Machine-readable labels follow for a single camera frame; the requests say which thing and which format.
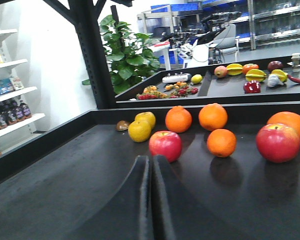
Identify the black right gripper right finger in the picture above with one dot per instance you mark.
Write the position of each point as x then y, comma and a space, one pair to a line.
176, 214

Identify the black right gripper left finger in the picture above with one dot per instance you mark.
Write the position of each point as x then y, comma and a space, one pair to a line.
126, 216

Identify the red apple far left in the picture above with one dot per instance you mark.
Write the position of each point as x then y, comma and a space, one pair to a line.
166, 143

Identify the red apple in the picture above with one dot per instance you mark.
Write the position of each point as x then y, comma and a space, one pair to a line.
166, 143
278, 143

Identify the black wooden left produce stand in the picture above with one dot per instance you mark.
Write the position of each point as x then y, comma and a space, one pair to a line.
85, 181

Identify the yellow apple front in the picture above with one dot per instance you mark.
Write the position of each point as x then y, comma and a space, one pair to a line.
139, 131

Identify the yellow apple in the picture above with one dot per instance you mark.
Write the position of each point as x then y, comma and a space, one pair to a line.
146, 116
139, 131

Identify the small orange centre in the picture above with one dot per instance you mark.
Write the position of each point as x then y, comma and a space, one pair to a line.
221, 143

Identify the knobbed orange tangerine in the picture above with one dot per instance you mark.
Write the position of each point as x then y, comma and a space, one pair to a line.
178, 119

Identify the yellow apple rear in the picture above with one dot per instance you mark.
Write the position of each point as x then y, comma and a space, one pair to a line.
146, 116

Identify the red apple centre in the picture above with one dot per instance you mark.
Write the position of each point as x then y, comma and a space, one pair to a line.
278, 143

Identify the white store shelving unit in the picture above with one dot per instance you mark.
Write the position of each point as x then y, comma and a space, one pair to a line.
17, 120

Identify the red bell pepper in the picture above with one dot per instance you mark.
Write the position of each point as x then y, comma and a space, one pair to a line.
252, 87

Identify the orange behind centre apple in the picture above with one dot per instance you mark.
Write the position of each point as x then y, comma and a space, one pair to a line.
290, 119

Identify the green potted plant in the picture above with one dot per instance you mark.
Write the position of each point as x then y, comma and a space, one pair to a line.
128, 55

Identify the white garlic bulb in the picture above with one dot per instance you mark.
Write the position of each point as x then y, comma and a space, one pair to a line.
273, 80

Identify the black upper left tray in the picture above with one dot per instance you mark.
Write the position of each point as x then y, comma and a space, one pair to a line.
227, 90

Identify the red chili pepper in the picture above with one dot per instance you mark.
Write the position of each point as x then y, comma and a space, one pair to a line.
293, 79

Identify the black perforated post left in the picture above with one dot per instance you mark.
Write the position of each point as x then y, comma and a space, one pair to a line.
84, 14

